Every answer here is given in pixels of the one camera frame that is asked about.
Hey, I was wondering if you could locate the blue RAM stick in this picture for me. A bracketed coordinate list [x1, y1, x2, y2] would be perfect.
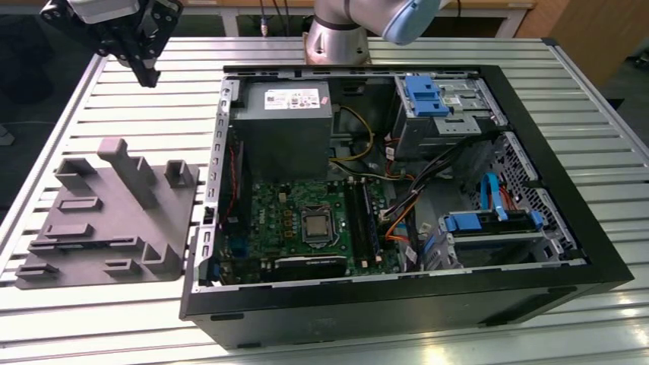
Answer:
[48, 240, 137, 251]

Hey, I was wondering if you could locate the black RAM slot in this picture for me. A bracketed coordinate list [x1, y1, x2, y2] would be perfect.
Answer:
[343, 178, 358, 267]

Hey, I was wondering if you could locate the grey power supply unit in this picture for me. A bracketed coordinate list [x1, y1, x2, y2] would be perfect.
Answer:
[230, 82, 335, 182]

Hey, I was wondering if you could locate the grey plastic parts rack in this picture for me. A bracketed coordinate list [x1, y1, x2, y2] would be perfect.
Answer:
[13, 137, 201, 292]

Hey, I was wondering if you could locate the green motherboard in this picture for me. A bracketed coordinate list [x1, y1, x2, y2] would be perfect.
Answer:
[217, 178, 406, 284]

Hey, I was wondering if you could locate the blue drive bay latch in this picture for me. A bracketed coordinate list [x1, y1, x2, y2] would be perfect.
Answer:
[405, 75, 451, 118]

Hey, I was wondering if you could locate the silver CPU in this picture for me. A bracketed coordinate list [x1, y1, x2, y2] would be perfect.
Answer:
[302, 212, 333, 240]

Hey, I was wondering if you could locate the metal CPU socket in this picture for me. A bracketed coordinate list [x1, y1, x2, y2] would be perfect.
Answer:
[297, 205, 339, 250]

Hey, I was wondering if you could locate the metal drive cage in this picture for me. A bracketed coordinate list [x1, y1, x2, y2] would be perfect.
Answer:
[394, 74, 507, 160]

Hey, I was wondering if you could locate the black graphics card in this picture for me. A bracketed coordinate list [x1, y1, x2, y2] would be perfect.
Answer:
[261, 255, 350, 282]

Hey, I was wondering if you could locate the hard disk in blue carrier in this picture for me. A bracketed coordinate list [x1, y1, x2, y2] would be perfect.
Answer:
[438, 211, 546, 239]

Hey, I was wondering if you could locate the black PC case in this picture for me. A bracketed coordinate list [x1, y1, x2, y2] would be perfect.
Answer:
[177, 64, 635, 349]

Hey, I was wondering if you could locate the wooden cabinet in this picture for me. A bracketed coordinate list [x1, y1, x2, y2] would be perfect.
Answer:
[515, 0, 649, 92]

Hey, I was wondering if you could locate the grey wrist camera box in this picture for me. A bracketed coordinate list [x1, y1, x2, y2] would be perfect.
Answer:
[68, 0, 138, 24]

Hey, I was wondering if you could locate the yellow and black power wire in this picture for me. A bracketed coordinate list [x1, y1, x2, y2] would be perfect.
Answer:
[329, 106, 375, 168]

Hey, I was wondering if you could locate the black wire bundle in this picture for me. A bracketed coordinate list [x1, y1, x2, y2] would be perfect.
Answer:
[405, 136, 495, 195]

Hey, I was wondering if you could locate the orange wire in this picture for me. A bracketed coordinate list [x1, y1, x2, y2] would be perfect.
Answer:
[383, 212, 419, 244]

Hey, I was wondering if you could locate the blue flat data wire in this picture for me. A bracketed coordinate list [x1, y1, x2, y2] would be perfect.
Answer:
[478, 173, 511, 221]

